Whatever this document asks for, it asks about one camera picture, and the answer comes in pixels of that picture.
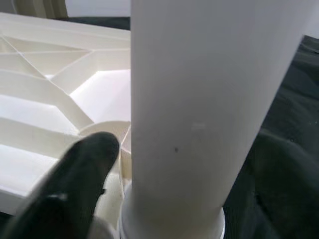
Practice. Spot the white plastic table top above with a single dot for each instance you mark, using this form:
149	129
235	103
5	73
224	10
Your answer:
49	87

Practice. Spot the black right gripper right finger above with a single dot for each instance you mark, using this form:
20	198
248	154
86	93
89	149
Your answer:
279	199

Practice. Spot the white plastic table leg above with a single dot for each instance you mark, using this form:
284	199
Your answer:
199	99

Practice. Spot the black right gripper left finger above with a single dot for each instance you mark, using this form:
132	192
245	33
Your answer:
69	186

